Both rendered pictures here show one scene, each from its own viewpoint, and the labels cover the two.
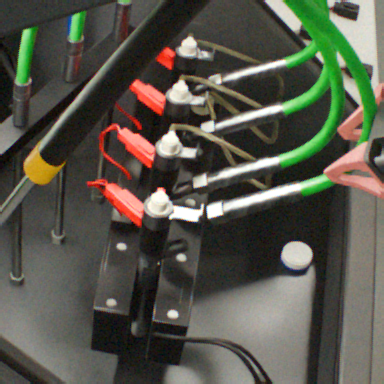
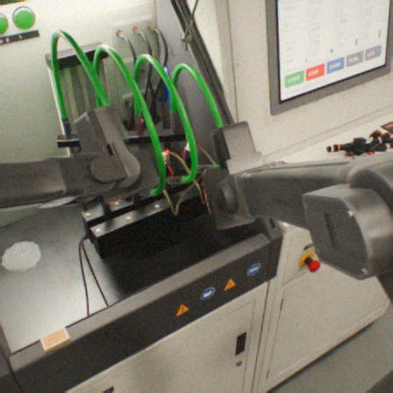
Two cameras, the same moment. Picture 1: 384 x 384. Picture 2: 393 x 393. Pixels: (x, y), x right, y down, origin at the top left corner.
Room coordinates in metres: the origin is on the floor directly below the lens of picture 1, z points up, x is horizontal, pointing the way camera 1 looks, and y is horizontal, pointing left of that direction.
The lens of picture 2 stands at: (0.53, -0.78, 1.76)
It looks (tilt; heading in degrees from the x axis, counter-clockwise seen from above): 42 degrees down; 60
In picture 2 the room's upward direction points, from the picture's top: straight up
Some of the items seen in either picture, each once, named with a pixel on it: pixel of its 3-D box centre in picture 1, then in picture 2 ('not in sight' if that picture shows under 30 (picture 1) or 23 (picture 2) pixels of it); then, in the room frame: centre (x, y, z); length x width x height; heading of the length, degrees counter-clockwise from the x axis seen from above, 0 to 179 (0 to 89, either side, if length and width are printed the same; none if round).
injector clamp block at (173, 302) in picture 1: (153, 242); (153, 219); (0.87, 0.04, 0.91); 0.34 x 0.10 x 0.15; 2
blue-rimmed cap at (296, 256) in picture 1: (296, 256); not in sight; (0.95, -0.14, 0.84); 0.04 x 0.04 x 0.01
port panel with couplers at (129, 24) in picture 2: not in sight; (139, 66); (0.98, 0.30, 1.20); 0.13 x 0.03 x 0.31; 2
